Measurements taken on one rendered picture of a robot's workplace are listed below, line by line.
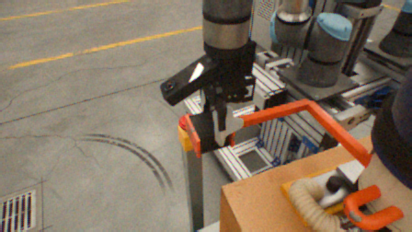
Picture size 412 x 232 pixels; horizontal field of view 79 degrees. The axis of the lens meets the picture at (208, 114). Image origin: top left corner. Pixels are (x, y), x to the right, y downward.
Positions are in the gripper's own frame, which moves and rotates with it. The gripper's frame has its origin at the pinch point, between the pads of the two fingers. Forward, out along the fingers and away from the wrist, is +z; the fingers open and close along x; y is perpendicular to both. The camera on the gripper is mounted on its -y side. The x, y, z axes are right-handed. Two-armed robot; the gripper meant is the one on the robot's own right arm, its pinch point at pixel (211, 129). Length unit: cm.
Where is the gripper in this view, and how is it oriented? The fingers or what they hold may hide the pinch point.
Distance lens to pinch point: 54.8
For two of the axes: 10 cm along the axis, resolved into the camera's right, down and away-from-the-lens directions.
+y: 9.4, -2.3, 2.7
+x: -3.5, -6.3, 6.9
